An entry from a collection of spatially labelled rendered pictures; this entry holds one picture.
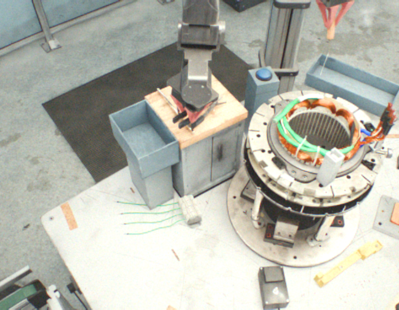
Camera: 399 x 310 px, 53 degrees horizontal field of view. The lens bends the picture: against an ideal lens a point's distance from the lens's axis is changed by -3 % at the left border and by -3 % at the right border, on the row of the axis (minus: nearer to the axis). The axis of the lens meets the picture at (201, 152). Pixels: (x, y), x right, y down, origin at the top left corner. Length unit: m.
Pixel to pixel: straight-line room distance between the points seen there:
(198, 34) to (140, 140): 0.43
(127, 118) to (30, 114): 1.66
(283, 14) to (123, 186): 0.71
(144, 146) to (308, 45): 2.20
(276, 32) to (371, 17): 2.32
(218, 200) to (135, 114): 0.36
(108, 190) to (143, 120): 0.26
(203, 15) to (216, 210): 0.64
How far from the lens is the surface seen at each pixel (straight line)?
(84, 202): 1.26
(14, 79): 3.01
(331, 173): 0.86
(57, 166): 2.38
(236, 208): 1.18
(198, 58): 0.76
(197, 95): 0.76
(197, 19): 0.73
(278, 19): 1.30
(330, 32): 1.03
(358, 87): 1.26
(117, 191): 1.26
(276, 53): 1.37
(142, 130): 1.12
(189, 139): 0.98
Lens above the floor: 1.82
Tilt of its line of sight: 52 degrees down
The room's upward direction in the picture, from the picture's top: 1 degrees clockwise
